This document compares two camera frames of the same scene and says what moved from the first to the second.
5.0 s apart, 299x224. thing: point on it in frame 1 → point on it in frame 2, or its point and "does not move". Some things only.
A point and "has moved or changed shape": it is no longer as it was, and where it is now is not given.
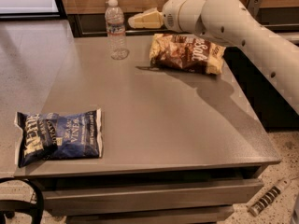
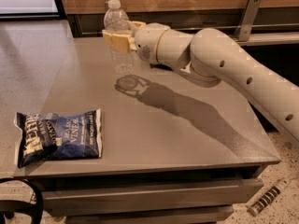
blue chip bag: [53, 135] does not move
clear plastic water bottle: [114, 19] has moved or changed shape
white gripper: [170, 13] → [147, 42]
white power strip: [267, 198] does not move
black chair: [8, 207] does not move
